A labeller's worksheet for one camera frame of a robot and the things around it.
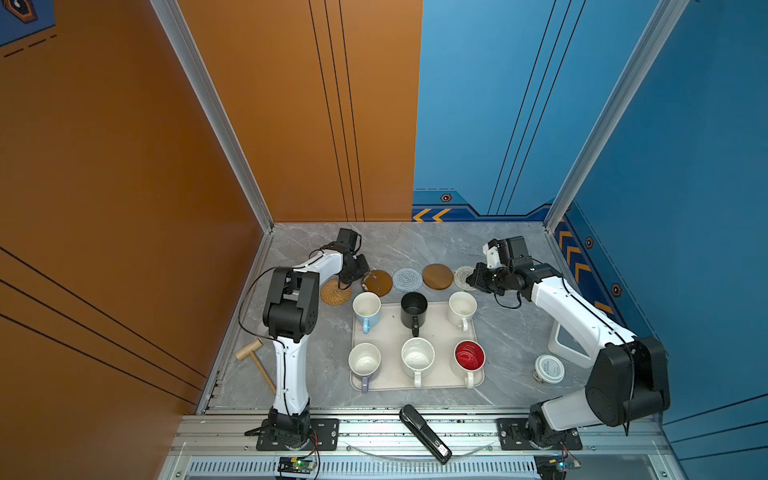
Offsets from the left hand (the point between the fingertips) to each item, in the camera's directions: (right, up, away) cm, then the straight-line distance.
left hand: (366, 269), depth 105 cm
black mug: (+16, -12, -14) cm, 24 cm away
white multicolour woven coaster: (+33, -3, -3) cm, 33 cm away
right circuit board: (+48, -45, -35) cm, 74 cm away
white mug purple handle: (+1, -24, -22) cm, 33 cm away
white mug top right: (+30, -11, -14) cm, 35 cm away
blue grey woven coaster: (+14, -4, -2) cm, 15 cm away
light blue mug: (+1, -11, -13) cm, 17 cm away
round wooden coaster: (+25, -2, -2) cm, 25 cm away
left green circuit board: (-13, -45, -34) cm, 58 cm away
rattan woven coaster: (-11, -8, -6) cm, 15 cm away
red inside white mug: (+31, -24, -21) cm, 44 cm away
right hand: (+30, -2, -19) cm, 36 cm away
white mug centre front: (+17, -24, -20) cm, 35 cm away
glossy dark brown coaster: (+4, -4, -3) cm, 6 cm away
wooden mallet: (-32, -22, -18) cm, 43 cm away
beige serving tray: (+8, -19, -14) cm, 25 cm away
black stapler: (+17, -38, -34) cm, 53 cm away
